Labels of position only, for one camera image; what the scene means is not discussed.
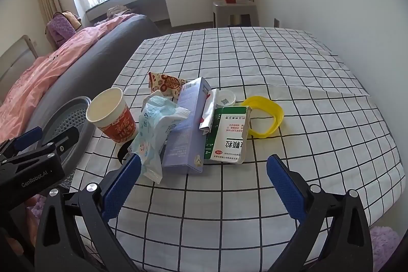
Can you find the white black checked tablecloth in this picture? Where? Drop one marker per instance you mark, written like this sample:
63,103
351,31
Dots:
255,61

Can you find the pink duvet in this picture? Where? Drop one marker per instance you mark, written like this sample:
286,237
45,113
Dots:
47,74

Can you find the red patterned snack wrapper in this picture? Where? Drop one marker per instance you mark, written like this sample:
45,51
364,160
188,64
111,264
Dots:
165,84

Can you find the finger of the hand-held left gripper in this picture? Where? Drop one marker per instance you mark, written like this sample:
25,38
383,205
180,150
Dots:
63,139
30,135

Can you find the purple cardboard box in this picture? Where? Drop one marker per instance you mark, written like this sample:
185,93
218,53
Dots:
188,131

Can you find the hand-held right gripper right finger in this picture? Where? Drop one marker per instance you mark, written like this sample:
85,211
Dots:
283,184

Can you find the silver white sachet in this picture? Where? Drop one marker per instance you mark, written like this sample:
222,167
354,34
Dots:
207,116

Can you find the white round lid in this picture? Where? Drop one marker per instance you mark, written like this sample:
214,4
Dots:
226,99

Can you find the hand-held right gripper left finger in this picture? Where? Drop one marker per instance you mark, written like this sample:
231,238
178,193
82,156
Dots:
121,186

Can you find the green and white medicine box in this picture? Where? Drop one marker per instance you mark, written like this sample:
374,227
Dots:
228,138

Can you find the red and white paper cup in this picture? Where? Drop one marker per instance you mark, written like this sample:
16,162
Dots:
118,128

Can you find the grey plastic stool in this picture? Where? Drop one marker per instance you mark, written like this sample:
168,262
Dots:
234,7

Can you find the white wall socket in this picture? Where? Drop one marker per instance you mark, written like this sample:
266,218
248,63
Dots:
276,22

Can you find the light blue tissue packet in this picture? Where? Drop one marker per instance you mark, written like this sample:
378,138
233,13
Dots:
153,131

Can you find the tan plush cushion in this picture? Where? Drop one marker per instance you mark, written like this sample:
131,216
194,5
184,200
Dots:
73,18

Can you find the purple backpack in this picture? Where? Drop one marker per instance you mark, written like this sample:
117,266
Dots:
60,26

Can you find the grey headboard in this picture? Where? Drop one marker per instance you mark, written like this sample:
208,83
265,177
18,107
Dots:
16,58

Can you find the grey perforated wastebasket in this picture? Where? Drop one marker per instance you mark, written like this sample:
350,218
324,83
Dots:
73,119

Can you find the beige clothing pile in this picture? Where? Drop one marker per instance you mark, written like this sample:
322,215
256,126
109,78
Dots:
116,10

